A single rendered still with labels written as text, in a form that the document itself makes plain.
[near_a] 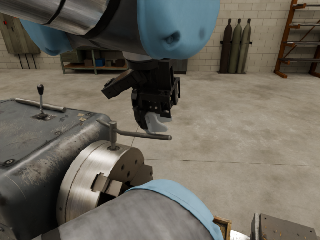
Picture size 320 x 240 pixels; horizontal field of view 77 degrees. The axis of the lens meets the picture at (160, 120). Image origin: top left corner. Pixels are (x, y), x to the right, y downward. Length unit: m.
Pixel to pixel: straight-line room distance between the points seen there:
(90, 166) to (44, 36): 0.42
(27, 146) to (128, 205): 0.53
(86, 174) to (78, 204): 0.07
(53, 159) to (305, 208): 2.25
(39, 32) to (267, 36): 7.40
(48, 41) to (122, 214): 0.19
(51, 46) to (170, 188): 0.20
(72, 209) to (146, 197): 0.42
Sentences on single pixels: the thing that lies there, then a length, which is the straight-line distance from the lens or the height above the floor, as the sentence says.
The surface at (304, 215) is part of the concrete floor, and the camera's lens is 2.41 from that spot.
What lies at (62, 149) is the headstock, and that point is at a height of 1.24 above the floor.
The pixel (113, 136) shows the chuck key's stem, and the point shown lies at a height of 1.28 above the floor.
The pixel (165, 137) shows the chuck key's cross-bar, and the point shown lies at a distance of 0.44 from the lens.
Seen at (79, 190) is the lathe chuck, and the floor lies 1.19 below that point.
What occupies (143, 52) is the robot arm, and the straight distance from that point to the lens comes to 0.17.
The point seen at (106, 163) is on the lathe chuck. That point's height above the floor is 1.23.
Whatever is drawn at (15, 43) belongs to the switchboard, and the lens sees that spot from 8.49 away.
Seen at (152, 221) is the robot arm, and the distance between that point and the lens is 0.20.
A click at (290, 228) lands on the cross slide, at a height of 0.97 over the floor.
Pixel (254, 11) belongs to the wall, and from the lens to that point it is 7.34.
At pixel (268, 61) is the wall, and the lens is 7.71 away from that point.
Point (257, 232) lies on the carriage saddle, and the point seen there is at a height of 0.93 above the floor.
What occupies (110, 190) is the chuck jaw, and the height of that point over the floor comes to 1.19.
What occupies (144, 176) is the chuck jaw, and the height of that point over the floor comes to 1.10.
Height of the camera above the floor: 1.59
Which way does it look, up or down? 27 degrees down
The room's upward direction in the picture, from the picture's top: straight up
